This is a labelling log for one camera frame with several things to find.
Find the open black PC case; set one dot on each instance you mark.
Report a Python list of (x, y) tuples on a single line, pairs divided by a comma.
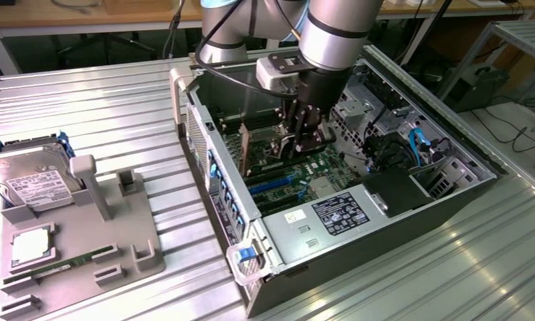
[(384, 250)]

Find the blue expansion slot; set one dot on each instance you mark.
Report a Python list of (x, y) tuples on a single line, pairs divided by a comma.
[(272, 183)]

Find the silver CPU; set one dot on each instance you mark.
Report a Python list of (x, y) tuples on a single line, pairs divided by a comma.
[(30, 246)]

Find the green RAM stick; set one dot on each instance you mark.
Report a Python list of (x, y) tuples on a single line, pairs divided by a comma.
[(67, 263)]

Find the metal disk bay cage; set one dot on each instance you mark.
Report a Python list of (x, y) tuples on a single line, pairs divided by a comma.
[(366, 100)]

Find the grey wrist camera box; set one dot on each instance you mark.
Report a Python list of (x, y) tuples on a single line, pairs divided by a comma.
[(273, 72)]

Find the grey power supply unit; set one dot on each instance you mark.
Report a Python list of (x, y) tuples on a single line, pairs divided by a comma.
[(290, 234)]

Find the graphics card with brown edge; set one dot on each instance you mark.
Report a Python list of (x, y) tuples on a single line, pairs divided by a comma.
[(245, 147)]

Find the dark box on floor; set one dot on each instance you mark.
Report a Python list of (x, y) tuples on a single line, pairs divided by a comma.
[(483, 87)]

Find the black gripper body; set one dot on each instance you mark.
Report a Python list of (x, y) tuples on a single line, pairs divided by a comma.
[(324, 87)]

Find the green motherboard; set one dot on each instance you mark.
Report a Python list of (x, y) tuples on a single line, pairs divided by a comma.
[(321, 167)]

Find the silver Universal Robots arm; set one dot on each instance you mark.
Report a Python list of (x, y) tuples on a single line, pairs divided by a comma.
[(330, 40)]

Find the silver hard disk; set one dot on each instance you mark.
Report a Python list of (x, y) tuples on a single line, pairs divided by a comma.
[(27, 180)]

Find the aluminium frame table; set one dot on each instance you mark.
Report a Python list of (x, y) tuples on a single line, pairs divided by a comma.
[(524, 33)]

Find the black plastic air shroud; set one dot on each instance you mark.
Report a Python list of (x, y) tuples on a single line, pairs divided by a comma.
[(397, 190)]

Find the grey parts rack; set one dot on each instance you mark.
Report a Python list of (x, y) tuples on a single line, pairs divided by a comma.
[(71, 277)]

